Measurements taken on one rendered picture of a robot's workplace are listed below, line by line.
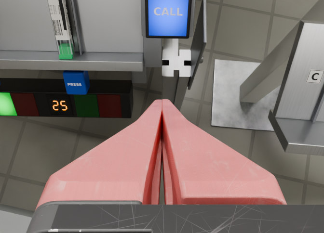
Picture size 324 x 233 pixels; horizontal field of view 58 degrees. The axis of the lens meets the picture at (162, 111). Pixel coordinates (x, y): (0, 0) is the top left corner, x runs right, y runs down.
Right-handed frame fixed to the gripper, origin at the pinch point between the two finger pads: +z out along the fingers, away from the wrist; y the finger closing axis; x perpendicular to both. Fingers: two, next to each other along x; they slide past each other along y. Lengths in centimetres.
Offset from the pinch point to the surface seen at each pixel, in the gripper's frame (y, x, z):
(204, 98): -15, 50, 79
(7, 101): 19.9, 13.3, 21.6
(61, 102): 12.9, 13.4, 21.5
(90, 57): 7.7, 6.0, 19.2
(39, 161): 42, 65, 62
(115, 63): 4.9, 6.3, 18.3
